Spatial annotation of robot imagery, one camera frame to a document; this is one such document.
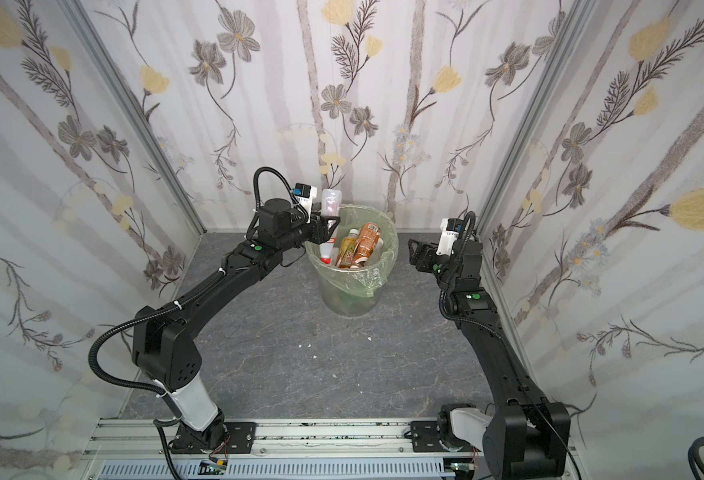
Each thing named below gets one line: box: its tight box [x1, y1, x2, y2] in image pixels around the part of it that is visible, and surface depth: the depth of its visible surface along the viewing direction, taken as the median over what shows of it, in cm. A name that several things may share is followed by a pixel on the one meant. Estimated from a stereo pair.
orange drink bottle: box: [338, 228, 359, 268], surface depth 85 cm
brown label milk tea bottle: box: [351, 222, 381, 268], surface depth 82 cm
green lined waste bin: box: [305, 204, 399, 317], surface depth 84 cm
